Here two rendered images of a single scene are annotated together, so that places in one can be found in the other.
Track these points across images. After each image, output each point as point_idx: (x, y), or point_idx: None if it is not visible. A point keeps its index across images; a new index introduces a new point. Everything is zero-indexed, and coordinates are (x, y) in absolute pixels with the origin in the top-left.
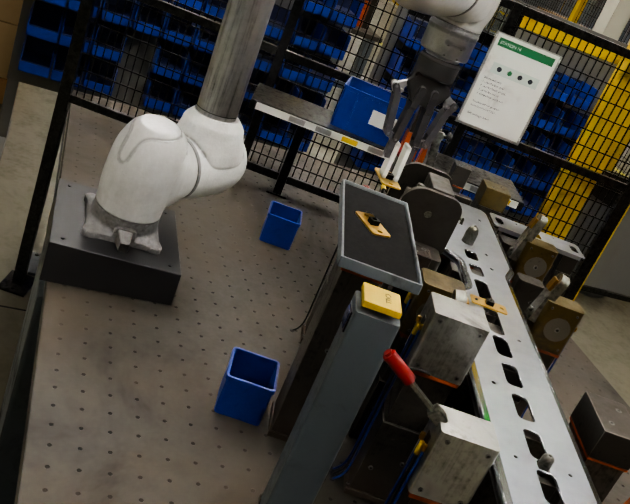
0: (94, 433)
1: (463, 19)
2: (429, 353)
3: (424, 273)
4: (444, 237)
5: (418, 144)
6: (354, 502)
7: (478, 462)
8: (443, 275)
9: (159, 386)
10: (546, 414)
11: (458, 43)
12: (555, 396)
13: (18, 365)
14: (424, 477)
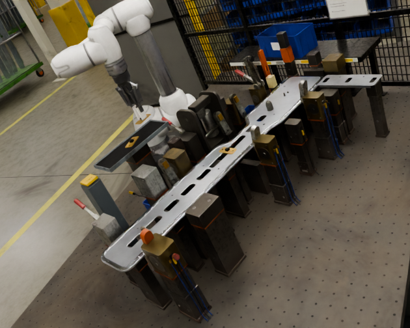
0: None
1: (100, 63)
2: (140, 189)
3: (168, 151)
4: (197, 127)
5: (136, 105)
6: None
7: (103, 233)
8: (178, 149)
9: (139, 208)
10: (179, 207)
11: (109, 69)
12: (200, 196)
13: None
14: (101, 239)
